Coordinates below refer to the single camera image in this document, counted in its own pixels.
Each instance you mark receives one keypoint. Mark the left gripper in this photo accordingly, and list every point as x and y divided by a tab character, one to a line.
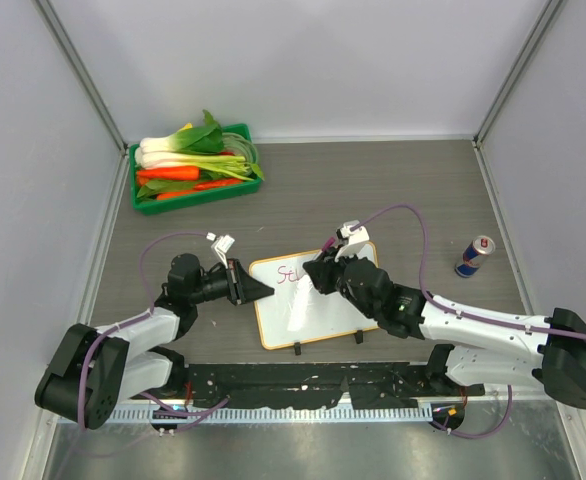
245	288

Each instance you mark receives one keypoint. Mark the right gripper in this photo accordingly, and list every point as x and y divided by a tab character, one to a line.
322	270

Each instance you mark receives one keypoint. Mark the pink capped marker pen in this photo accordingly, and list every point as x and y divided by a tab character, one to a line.
329	248

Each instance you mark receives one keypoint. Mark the yellow framed whiteboard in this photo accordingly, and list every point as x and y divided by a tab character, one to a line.
297	312

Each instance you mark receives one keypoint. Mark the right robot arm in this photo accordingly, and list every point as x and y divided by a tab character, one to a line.
516	350

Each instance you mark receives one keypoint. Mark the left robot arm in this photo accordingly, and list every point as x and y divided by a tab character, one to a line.
94	369

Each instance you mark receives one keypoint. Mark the red chili toy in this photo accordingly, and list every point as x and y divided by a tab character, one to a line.
216	184

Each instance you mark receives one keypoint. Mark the orange carrot toy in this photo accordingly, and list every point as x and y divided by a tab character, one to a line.
179	173
174	194

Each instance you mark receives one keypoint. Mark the bok choy toy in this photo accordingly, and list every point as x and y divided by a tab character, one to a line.
206	139

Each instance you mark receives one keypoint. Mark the energy drink can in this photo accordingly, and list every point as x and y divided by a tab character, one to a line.
475	254

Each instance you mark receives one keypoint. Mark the green onion toy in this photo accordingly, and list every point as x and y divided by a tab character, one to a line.
235	166

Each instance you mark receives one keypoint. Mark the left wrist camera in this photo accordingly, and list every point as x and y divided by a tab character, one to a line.
220	246

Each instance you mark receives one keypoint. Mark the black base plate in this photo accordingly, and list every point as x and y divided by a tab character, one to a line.
312	386

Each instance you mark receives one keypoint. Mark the white cable duct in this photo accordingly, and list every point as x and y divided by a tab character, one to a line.
342	413

